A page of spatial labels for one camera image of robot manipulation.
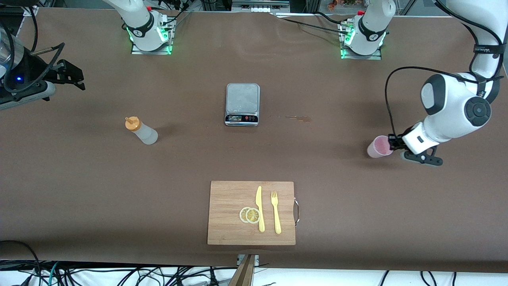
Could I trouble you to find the pink plastic cup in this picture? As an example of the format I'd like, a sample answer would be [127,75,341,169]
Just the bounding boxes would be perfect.
[367,135,394,158]

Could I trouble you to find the clear sauce bottle orange cap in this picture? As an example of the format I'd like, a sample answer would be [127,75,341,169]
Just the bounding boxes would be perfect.
[125,116,158,145]

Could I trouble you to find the yellow plastic fork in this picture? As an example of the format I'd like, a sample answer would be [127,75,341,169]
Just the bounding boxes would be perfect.
[271,191,282,234]

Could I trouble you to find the orange and green toys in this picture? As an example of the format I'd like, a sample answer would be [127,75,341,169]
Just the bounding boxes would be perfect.
[327,0,366,10]

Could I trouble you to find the yellow plastic knife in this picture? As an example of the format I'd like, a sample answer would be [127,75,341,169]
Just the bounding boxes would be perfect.
[256,186,266,233]

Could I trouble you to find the silver kitchen scale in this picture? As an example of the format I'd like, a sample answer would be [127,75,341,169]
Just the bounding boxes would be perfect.
[225,83,260,127]

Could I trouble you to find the wooden cutting board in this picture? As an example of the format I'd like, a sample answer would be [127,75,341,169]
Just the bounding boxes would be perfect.
[207,181,300,245]

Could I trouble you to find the white power strip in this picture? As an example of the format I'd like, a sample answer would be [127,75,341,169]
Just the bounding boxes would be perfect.
[232,0,290,13]

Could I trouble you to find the wooden beam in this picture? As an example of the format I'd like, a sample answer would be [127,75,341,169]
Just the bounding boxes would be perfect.
[228,254,256,286]

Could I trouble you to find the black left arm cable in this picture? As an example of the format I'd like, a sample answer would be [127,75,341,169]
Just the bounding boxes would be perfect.
[385,0,506,138]

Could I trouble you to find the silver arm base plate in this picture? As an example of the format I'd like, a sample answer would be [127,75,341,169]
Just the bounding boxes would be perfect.
[340,20,383,60]
[131,16,174,55]

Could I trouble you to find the small metal bracket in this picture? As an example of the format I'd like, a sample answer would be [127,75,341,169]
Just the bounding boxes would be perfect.
[237,254,260,267]

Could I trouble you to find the teal cable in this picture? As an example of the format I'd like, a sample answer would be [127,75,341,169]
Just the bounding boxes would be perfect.
[47,261,61,286]

